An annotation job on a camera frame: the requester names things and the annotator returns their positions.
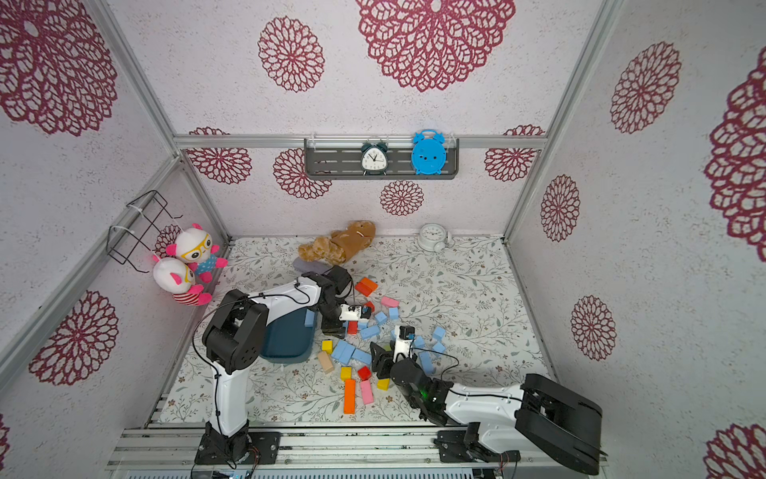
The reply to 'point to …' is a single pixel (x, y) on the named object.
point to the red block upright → (352, 327)
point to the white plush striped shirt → (176, 276)
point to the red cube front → (364, 373)
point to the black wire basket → (141, 222)
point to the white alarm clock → (433, 238)
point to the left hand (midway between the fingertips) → (338, 323)
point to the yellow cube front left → (345, 373)
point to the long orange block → (349, 398)
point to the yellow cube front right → (383, 384)
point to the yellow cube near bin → (328, 345)
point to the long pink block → (367, 394)
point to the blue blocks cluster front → (345, 351)
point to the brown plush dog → (336, 247)
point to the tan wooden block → (326, 361)
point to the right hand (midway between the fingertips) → (376, 344)
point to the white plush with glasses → (194, 246)
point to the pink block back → (389, 301)
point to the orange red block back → (366, 286)
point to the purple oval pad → (317, 266)
